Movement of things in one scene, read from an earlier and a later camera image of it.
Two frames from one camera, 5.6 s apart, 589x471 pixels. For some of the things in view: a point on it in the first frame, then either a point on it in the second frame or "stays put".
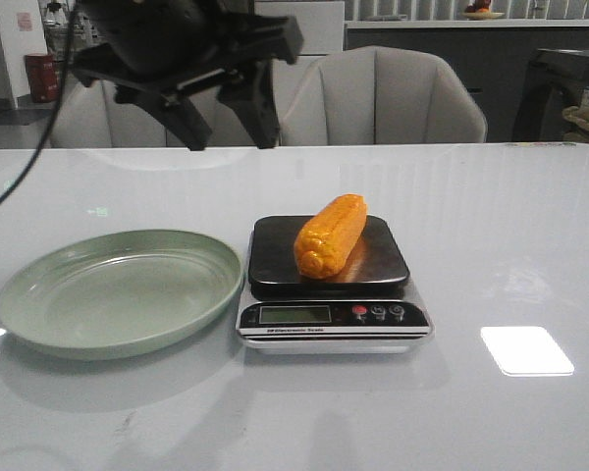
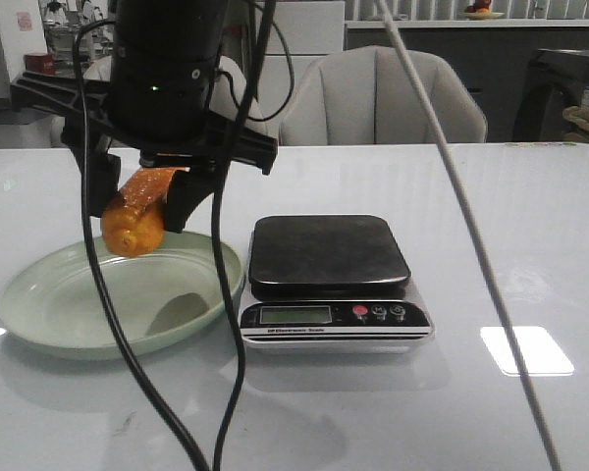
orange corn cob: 328,235 to 133,225
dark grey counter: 497,56 stays put
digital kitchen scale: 367,307 stays put
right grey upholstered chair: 381,94 stays put
